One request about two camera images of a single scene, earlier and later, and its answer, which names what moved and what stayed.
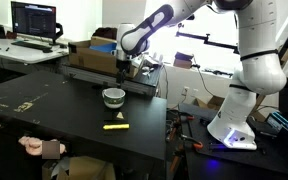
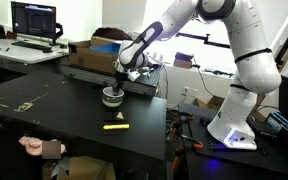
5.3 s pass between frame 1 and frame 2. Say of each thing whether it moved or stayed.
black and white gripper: moved
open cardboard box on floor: stayed
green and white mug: stayed
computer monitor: stayed
